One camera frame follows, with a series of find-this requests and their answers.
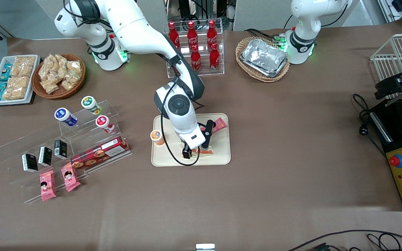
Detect small black carton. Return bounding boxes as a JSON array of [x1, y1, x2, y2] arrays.
[[38, 146, 53, 167], [54, 140, 68, 159], [22, 154, 39, 173]]

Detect black power cable with plug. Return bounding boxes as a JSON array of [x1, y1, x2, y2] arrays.
[[352, 93, 390, 158]]

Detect white rectangular dish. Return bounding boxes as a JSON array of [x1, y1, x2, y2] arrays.
[[0, 55, 41, 106]]

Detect black cables bundle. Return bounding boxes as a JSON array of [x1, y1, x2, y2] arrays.
[[286, 229, 402, 251]]

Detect red cookie box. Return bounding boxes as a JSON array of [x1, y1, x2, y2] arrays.
[[70, 136, 131, 170]]

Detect red lid cup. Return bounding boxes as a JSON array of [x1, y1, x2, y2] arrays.
[[95, 115, 116, 134]]

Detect clear acrylic tiered stand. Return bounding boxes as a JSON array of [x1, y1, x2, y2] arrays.
[[0, 100, 132, 204]]

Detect tan cracker pack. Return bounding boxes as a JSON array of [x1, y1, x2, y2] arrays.
[[3, 77, 31, 101], [11, 56, 36, 77]]

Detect aluminium foil tray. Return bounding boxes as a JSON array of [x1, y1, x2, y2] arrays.
[[240, 38, 289, 78]]

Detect clear bag fried snacks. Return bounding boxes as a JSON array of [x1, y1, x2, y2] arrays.
[[38, 59, 54, 83], [40, 78, 61, 94], [47, 54, 68, 71], [61, 61, 83, 91]]

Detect clear acrylic bottle rack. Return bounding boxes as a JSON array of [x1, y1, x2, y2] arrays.
[[163, 19, 225, 78]]

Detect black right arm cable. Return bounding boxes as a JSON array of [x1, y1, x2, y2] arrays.
[[160, 78, 201, 167]]

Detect blue lid cup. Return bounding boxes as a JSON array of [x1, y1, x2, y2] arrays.
[[54, 108, 78, 127]]

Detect green lid cup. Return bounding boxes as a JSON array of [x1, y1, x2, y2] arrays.
[[81, 96, 103, 115]]

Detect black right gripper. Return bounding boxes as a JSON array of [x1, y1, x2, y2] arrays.
[[182, 120, 216, 159]]

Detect brown wicker basket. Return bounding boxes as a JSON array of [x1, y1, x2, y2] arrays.
[[31, 54, 86, 100]]

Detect white wire rack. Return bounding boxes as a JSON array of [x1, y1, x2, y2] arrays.
[[370, 33, 402, 102]]

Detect orange lid cup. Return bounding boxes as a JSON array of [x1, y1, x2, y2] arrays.
[[150, 130, 166, 146]]

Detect black machine yellow panel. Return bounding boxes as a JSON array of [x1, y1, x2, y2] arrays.
[[368, 99, 402, 212]]

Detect cream plastic tray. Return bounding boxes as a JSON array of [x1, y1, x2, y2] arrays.
[[151, 113, 231, 167]]

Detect light wicker basket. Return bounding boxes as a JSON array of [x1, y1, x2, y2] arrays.
[[236, 36, 291, 83]]

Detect black left arm base cable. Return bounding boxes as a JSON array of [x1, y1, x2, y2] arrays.
[[245, 28, 287, 43]]

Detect red cola bottle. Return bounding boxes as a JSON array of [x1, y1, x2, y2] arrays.
[[207, 20, 218, 46], [168, 22, 180, 49], [187, 21, 199, 47], [191, 45, 202, 73], [209, 43, 221, 72]]

